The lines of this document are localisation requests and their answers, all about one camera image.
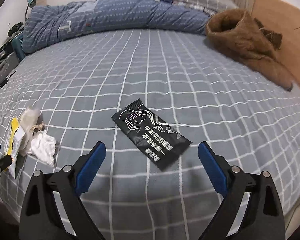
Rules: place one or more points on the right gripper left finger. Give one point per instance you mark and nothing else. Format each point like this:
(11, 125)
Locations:
(40, 218)

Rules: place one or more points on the grey hard suitcase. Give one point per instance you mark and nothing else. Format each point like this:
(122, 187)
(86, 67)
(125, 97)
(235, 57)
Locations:
(7, 66)

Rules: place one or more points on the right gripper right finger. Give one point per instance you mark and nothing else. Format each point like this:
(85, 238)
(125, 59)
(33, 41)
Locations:
(263, 217)

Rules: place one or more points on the blue desk lamp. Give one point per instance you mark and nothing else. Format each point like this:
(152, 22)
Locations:
(30, 4)

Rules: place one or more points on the wooden headboard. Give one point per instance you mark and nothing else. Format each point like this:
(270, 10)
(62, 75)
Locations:
(283, 18)

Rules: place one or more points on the grey checked bed sheet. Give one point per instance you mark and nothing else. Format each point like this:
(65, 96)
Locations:
(151, 96)

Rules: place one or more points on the white crumpled tissue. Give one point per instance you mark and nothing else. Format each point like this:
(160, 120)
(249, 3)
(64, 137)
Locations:
(43, 146)

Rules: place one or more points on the teal plastic crate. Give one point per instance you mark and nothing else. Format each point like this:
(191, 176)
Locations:
(17, 45)

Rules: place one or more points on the blue striped duvet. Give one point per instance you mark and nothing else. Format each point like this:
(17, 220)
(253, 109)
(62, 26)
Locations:
(48, 24)

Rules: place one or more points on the clear plastic bag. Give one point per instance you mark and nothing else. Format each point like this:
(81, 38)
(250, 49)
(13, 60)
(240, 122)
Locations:
(29, 123)

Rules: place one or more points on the black printed sachet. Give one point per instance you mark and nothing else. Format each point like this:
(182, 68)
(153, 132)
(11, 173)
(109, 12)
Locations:
(155, 138)

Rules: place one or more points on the yellow white snack wrapper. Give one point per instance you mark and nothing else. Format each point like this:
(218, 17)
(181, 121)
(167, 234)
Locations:
(13, 143)

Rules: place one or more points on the brown fleece garment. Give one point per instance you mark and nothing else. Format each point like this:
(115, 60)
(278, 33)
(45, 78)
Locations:
(237, 35)

